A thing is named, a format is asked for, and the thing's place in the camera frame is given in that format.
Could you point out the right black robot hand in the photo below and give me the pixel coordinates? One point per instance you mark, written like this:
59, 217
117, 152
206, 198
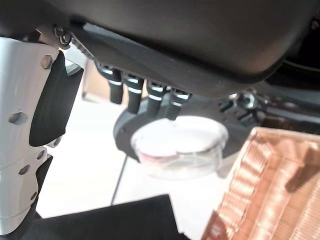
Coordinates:
175, 30

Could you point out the round glass washer door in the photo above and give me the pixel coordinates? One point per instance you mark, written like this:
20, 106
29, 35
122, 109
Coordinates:
180, 142

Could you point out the rectangular wicker laundry basket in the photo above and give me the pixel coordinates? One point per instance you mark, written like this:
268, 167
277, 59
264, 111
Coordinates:
270, 187

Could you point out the black garment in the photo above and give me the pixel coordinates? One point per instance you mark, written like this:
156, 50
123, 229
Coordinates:
112, 220

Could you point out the dark grey washing machine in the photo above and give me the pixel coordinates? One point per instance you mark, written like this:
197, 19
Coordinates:
287, 100

